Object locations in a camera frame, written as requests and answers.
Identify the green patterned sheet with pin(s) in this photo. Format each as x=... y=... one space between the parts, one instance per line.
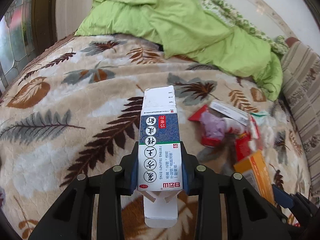
x=230 y=16

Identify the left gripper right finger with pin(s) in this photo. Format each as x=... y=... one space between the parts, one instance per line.
x=189 y=163

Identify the striped floral pillow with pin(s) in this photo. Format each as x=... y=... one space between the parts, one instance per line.
x=300 y=67

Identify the white blue medicine box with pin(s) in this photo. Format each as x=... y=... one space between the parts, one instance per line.
x=159 y=177

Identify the white barcode box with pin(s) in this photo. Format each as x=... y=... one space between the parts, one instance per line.
x=230 y=111

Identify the orange medicine box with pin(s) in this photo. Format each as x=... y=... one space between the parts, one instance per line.
x=254 y=169

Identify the leaf pattern blanket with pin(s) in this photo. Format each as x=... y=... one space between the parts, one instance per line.
x=76 y=109

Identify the stained glass window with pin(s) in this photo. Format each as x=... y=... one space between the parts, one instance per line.
x=16 y=45

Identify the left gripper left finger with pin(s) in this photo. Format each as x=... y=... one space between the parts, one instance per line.
x=129 y=163

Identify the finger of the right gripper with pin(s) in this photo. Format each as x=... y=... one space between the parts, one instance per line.
x=282 y=198

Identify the red foot patch package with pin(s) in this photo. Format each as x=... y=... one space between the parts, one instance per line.
x=246 y=137

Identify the green quilt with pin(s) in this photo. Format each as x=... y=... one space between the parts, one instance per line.
x=183 y=27

